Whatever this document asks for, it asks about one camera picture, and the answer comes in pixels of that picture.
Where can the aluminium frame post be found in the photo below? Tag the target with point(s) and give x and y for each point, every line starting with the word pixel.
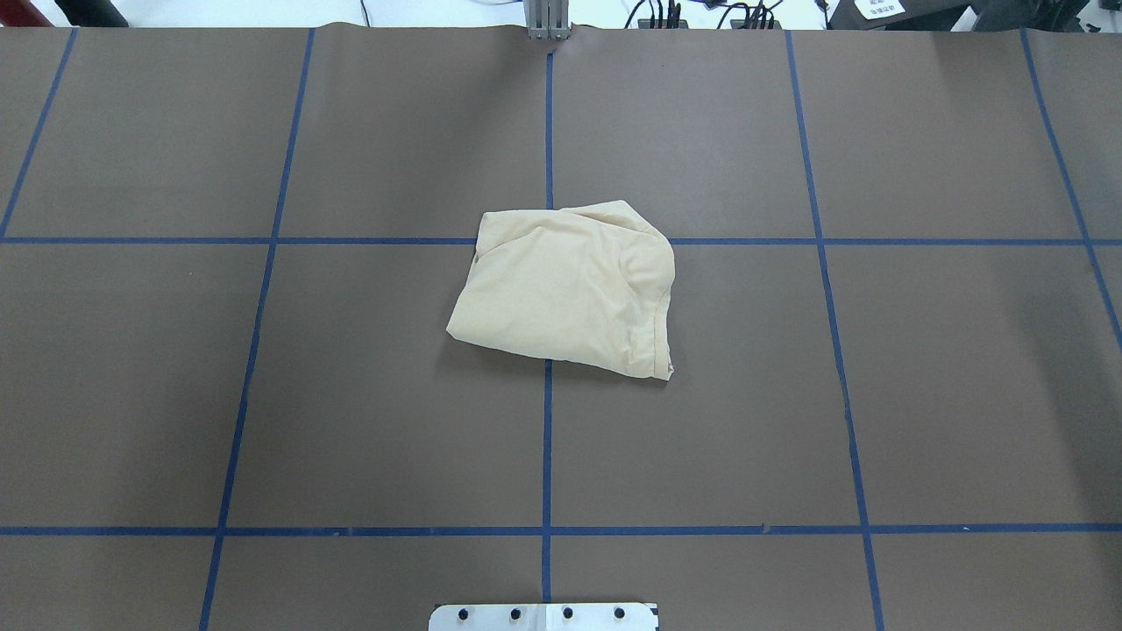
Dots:
pixel 547 19

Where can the cream long-sleeve graphic shirt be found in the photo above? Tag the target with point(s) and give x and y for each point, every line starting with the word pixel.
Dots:
pixel 587 285

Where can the black labelled box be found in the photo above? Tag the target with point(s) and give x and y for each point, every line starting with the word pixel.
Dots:
pixel 920 16

